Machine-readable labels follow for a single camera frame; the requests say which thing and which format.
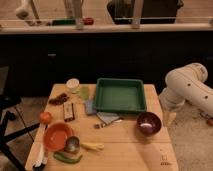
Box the blue sponge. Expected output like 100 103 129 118
85 100 97 115

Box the black whiteboard eraser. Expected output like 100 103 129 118
63 102 74 122

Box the black box on shelf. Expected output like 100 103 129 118
107 0 184 24

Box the orange plastic bowl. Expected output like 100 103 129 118
43 122 74 152

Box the green chili pepper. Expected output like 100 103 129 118
53 152 82 164

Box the green and red object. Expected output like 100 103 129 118
51 17 94 26

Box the light green cup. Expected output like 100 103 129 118
79 86 89 100

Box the red tomato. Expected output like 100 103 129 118
39 112 52 125

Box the dark red grape bunch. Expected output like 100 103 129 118
49 93 69 106

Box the grey blue cloth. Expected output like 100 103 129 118
97 112 119 123

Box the black chair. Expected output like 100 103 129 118
0 66 39 171

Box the metal spoon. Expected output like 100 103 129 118
94 118 124 129

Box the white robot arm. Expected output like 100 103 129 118
159 63 213 117

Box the white round container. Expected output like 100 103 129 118
66 78 80 93

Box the dark purple bowl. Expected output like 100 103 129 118
136 112 162 136

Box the yellow banana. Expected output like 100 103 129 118
81 143 104 151

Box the green plastic tray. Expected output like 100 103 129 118
93 78 147 114

